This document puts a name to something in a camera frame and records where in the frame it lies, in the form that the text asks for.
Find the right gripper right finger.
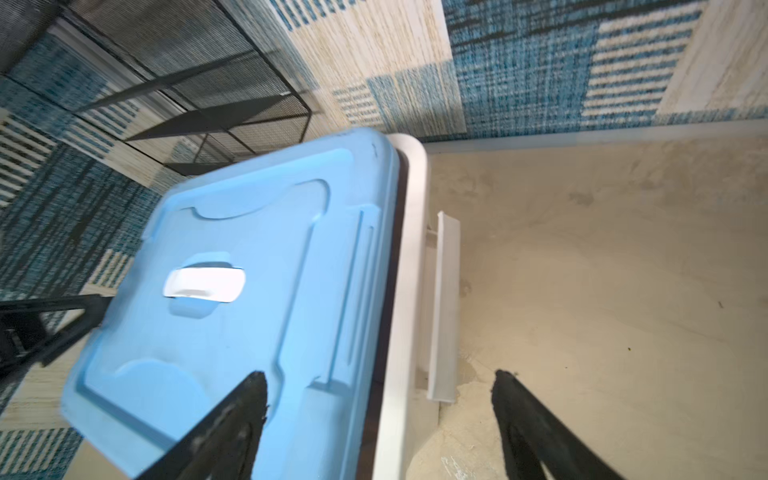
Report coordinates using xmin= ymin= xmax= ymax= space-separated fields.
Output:
xmin=491 ymin=370 xmax=621 ymax=479

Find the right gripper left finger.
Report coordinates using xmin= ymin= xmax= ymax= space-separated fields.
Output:
xmin=138 ymin=371 xmax=268 ymax=480

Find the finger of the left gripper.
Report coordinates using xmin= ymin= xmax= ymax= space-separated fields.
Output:
xmin=1 ymin=294 xmax=112 ymax=384

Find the white plastic storage bin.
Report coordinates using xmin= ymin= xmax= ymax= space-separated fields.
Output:
xmin=355 ymin=134 xmax=461 ymax=479

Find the blue plastic bin lid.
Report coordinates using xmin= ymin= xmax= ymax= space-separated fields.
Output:
xmin=61 ymin=128 xmax=400 ymax=479

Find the black wire mesh shelf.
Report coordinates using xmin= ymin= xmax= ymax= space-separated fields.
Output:
xmin=1 ymin=1 xmax=312 ymax=174

